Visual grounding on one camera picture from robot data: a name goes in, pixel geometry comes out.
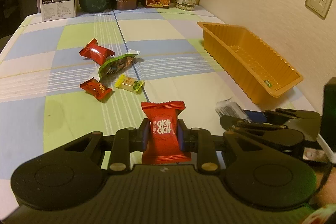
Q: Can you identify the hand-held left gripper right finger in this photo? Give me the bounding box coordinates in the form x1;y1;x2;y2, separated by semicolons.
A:
177;120;264;174

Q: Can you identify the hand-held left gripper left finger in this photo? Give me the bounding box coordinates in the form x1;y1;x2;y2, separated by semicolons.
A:
63;118;150;174

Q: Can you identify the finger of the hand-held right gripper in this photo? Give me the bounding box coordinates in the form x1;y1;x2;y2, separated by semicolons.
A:
220;116;284;140
248;108;298;123

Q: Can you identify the clear candy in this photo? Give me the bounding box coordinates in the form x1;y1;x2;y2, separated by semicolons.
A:
215;99;248;119

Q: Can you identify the red candy with white emblem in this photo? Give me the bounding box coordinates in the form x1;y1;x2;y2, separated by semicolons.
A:
141;100;192;165

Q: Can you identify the yellow-green candy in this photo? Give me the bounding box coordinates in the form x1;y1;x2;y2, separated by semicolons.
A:
115;74;145;94

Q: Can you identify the orange plastic tray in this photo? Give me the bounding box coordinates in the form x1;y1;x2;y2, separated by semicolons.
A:
197;21;304;105

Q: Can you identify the small red candy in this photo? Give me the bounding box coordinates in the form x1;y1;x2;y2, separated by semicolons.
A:
79;77;114;104

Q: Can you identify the green snack packet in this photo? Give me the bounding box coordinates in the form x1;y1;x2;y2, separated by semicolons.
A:
98;49;141;81

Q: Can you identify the plain red candy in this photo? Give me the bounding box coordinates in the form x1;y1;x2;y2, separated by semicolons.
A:
79;39;116;65

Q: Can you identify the person's right forearm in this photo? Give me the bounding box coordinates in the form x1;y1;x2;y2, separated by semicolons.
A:
312;166;336;224

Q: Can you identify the checked tablecloth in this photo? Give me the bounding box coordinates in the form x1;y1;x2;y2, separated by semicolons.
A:
0;2;336;182

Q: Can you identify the beige wall network plate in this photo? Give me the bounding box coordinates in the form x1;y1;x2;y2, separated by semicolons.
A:
304;0;333;20

